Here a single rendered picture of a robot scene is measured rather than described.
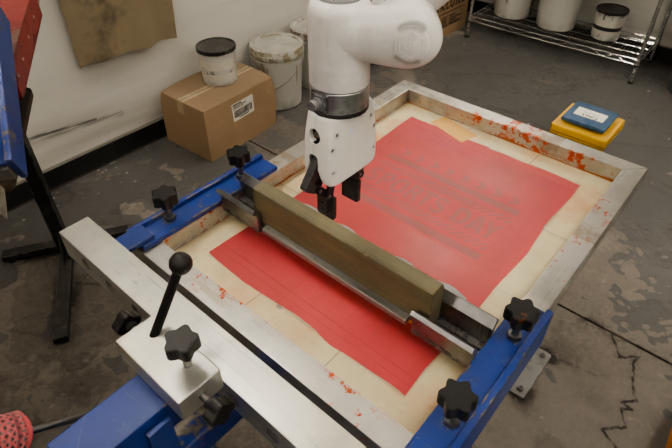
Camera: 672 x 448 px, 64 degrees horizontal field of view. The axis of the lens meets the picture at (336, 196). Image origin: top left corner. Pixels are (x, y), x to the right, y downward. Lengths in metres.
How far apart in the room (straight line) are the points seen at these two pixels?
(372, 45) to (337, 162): 0.16
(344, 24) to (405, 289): 0.37
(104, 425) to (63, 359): 1.48
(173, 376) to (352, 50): 0.41
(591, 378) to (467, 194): 1.15
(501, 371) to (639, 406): 1.37
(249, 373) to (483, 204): 0.58
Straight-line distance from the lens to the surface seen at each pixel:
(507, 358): 0.77
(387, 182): 1.08
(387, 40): 0.61
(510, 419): 1.91
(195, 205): 0.98
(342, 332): 0.82
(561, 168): 1.21
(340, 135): 0.67
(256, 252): 0.94
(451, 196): 1.07
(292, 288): 0.87
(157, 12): 2.88
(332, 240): 0.81
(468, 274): 0.92
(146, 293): 0.79
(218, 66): 2.87
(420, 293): 0.75
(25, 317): 2.36
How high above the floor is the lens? 1.61
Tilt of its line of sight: 39 degrees down
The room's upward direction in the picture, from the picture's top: straight up
